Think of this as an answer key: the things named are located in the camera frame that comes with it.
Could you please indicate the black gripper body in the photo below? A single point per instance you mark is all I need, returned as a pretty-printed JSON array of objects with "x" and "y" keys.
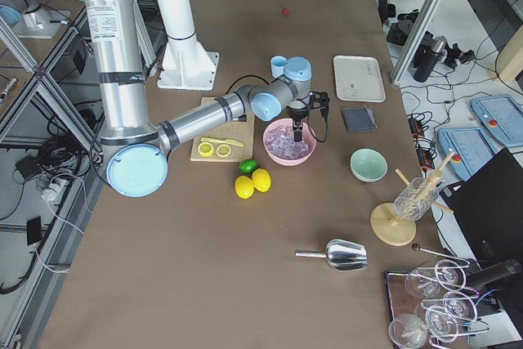
[{"x": 297, "y": 114}]

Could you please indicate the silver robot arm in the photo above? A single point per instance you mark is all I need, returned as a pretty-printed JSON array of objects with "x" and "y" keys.
[{"x": 135, "y": 150}]

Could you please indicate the pile of clear ice cubes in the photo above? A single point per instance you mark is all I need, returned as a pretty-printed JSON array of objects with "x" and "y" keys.
[{"x": 280, "y": 142}]

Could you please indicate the light blue cup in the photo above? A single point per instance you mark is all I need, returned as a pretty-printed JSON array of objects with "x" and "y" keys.
[{"x": 277, "y": 64}]

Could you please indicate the steel ice scoop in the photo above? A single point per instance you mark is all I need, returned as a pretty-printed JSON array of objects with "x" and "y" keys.
[{"x": 340, "y": 254}]

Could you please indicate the pink bowl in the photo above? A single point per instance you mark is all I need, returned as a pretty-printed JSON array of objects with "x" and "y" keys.
[{"x": 306, "y": 134}]

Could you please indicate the grey folded cloth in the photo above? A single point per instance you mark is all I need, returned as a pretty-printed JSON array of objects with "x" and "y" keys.
[{"x": 359, "y": 119}]

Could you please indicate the whole lemon upper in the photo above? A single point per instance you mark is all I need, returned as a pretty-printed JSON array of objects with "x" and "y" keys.
[{"x": 261, "y": 180}]

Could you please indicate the whole lemon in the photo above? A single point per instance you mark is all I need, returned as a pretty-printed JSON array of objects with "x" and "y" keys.
[
  {"x": 244, "y": 187},
  {"x": 261, "y": 180}
]

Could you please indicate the green lime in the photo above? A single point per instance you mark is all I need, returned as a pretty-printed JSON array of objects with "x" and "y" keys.
[{"x": 248, "y": 166}]

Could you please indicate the bamboo cutting board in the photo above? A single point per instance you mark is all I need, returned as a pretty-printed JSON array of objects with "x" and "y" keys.
[{"x": 240, "y": 130}]

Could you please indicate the yellow plastic knife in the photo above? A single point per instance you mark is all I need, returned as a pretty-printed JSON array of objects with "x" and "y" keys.
[{"x": 227, "y": 141}]

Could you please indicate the cream rabbit tray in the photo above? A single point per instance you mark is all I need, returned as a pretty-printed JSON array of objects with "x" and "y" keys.
[{"x": 358, "y": 78}]

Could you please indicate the lemon slice lower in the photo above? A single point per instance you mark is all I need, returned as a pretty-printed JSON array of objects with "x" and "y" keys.
[{"x": 223, "y": 150}]

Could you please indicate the lemon slice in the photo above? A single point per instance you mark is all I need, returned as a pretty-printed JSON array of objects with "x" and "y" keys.
[
  {"x": 205, "y": 149},
  {"x": 223, "y": 150}
]

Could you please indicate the green bowl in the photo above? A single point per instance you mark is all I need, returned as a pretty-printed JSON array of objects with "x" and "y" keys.
[{"x": 368, "y": 165}]

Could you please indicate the whole lemon lower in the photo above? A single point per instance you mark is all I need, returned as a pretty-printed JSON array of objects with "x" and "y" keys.
[{"x": 244, "y": 187}]

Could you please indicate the lemon slice upper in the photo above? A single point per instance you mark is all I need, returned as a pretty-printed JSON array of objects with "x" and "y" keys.
[{"x": 205, "y": 149}]

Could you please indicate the wooden glass drying stand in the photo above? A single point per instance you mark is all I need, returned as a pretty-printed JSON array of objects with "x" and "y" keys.
[{"x": 392, "y": 229}]

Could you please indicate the clear textured glass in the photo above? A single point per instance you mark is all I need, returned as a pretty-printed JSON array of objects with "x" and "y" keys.
[{"x": 415, "y": 199}]

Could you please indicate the black thermos bottle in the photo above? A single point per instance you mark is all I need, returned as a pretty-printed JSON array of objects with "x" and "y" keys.
[{"x": 429, "y": 56}]

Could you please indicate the blue teach pendant near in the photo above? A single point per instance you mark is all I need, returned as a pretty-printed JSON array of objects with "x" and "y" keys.
[{"x": 471, "y": 146}]

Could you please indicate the blue teach pendant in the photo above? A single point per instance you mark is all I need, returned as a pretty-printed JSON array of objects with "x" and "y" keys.
[
  {"x": 501, "y": 116},
  {"x": 471, "y": 146}
]

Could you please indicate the blue teach pendant far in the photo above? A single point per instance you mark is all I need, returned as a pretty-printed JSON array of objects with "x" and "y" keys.
[{"x": 501, "y": 116}]

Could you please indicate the black tray of wine glasses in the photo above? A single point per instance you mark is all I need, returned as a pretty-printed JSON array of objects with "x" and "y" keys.
[{"x": 432, "y": 306}]

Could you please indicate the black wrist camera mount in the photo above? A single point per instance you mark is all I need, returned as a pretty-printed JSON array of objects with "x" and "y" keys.
[{"x": 319, "y": 101}]

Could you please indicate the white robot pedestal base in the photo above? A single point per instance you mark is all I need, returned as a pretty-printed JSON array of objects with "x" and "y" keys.
[{"x": 186, "y": 64}]

